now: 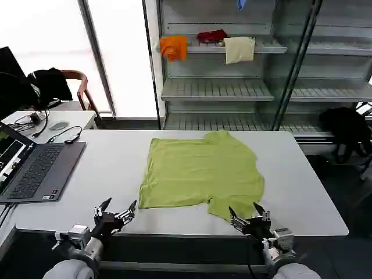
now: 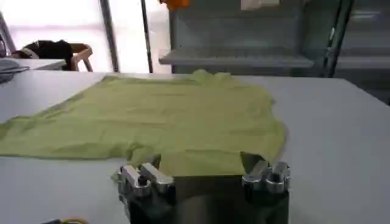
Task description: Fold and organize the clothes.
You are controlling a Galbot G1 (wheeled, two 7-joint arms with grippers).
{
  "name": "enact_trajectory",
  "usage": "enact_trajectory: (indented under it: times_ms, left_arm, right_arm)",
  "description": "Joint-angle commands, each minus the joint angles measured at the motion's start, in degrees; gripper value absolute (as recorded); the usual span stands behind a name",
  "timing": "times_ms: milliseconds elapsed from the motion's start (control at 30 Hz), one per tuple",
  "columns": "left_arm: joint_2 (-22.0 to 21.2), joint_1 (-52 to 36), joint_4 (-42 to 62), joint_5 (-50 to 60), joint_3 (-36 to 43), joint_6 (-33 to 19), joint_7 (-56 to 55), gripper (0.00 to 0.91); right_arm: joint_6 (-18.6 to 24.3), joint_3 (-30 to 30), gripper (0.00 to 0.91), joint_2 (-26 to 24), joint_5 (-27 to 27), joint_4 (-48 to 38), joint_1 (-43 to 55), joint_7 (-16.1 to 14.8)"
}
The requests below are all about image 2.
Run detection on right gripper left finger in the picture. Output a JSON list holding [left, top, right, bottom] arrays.
[[117, 163, 175, 197]]

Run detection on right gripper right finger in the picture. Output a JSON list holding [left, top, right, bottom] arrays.
[[242, 160, 291, 195]]

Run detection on green printed t-shirt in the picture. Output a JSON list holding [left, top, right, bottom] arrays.
[[0, 69, 287, 177]]

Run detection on grey shelf rack with cloths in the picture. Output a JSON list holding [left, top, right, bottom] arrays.
[[158, 0, 336, 77]]

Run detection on brown wooden chair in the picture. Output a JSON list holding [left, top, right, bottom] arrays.
[[10, 43, 94, 72]]

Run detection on small white desk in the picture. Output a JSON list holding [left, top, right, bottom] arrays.
[[15, 58, 66, 71]]

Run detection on black jacket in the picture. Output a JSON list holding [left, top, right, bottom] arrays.
[[23, 39, 76, 71]]

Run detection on grey shelf rack behind glass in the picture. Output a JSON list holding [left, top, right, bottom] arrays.
[[333, 0, 390, 104]]

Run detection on thin black post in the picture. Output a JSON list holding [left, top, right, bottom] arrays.
[[140, 0, 154, 74]]

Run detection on grey window post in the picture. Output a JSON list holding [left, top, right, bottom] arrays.
[[98, 0, 120, 73]]

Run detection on dark glass door frame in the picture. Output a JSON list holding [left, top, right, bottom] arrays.
[[322, 0, 355, 77]]

